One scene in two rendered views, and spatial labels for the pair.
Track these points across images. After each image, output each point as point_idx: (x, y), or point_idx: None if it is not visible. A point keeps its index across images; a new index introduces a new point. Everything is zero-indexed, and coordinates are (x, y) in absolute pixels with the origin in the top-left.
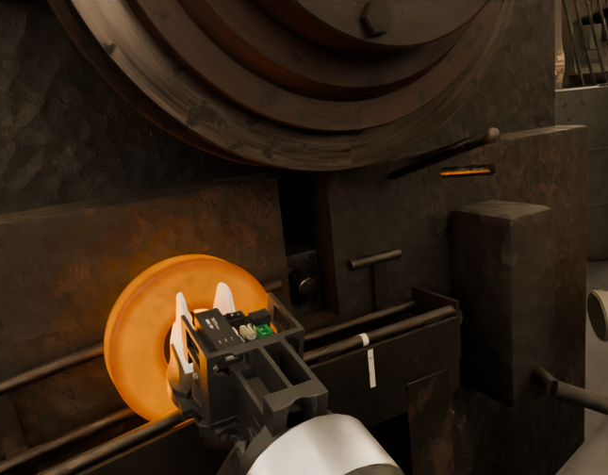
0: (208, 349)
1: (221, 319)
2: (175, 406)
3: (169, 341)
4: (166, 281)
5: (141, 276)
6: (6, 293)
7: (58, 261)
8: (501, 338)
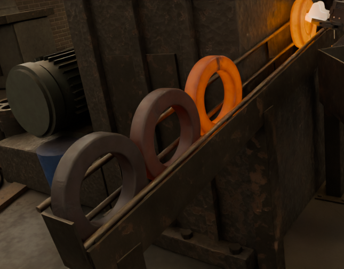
0: (342, 6)
1: (340, 1)
2: (306, 39)
3: (285, 30)
4: (305, 2)
5: (297, 2)
6: (266, 10)
7: (272, 1)
8: None
